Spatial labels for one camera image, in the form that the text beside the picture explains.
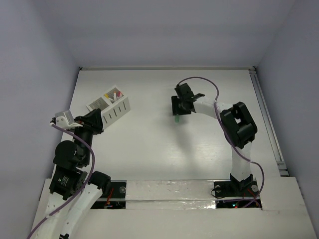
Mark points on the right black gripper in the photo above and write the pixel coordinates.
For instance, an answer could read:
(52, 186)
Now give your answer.
(176, 100)

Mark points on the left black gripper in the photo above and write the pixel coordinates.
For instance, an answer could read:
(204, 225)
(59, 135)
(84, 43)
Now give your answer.
(90, 123)

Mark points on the yellow capped white marker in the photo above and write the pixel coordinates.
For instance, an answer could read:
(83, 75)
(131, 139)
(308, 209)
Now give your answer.
(110, 99)

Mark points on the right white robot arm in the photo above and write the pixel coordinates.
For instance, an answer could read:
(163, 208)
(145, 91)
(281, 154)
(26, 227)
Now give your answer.
(235, 120)

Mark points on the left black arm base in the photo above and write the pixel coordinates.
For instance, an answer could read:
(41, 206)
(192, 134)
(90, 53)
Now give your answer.
(114, 199)

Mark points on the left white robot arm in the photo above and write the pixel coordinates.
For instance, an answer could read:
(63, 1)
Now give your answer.
(75, 185)

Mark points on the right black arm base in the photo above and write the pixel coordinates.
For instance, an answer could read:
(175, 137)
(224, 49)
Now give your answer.
(234, 194)

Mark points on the white slotted organizer box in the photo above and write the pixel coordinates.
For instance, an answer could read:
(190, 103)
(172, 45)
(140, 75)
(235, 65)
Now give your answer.
(110, 112)

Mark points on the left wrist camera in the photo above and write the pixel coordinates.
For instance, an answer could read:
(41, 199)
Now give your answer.
(63, 120)

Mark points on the aluminium rail right edge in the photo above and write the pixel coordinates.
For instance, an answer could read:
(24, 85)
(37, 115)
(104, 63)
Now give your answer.
(283, 170)

